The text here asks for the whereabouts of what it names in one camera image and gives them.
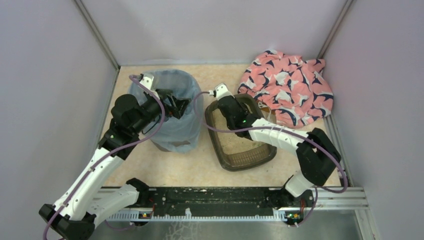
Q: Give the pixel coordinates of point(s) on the pink patterned cloth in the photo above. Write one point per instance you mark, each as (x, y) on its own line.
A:
(293, 88)

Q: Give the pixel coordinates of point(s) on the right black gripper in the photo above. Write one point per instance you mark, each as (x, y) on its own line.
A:
(228, 105)

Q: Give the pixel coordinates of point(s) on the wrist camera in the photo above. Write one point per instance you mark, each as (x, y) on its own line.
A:
(221, 91)
(148, 81)

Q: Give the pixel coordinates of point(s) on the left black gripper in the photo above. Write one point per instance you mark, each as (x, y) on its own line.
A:
(167, 102)

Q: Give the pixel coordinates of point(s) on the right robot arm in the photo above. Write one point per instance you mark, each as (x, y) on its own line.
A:
(317, 156)

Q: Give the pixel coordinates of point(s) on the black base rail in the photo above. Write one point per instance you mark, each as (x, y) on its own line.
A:
(236, 204)

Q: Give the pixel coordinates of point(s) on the brown litter box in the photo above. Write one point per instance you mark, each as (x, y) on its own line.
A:
(236, 153)

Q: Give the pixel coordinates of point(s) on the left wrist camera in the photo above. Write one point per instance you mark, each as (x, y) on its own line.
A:
(148, 81)

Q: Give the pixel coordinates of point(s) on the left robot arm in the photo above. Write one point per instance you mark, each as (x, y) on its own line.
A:
(76, 214)

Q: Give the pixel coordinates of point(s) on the blue-lined trash bin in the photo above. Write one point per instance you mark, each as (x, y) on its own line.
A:
(178, 135)

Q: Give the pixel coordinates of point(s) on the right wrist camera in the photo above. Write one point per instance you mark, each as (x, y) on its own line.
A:
(221, 91)

